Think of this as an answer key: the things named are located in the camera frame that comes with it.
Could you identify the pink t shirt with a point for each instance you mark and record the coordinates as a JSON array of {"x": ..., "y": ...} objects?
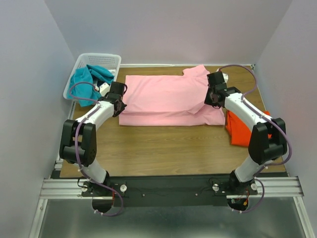
[{"x": 169, "y": 100}]

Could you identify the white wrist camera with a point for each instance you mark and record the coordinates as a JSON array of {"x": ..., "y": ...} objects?
[
  {"x": 103, "y": 89},
  {"x": 225, "y": 77}
]

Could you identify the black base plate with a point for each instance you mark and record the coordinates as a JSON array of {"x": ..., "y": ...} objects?
[{"x": 167, "y": 191}]

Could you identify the teal t shirt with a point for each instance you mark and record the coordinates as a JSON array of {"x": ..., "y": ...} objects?
[{"x": 80, "y": 86}]

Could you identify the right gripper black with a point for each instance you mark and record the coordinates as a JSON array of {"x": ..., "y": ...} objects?
[{"x": 209, "y": 102}]

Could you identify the white plastic laundry basket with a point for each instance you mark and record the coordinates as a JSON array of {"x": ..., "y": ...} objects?
[{"x": 109, "y": 61}]

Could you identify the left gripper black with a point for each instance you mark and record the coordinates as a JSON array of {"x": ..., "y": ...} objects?
[{"x": 123, "y": 106}]

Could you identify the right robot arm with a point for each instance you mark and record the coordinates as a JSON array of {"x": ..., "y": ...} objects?
[{"x": 267, "y": 141}]

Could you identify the orange folded t shirt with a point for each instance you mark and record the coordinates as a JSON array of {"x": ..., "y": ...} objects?
[{"x": 239, "y": 133}]

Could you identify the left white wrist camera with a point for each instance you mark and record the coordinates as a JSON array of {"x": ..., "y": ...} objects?
[{"x": 103, "y": 89}]

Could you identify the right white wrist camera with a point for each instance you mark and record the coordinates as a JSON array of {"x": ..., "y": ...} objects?
[{"x": 225, "y": 77}]

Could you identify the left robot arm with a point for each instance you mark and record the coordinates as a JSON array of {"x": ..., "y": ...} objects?
[{"x": 78, "y": 143}]

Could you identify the aluminium frame rail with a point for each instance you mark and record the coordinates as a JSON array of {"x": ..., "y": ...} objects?
[{"x": 61, "y": 189}]

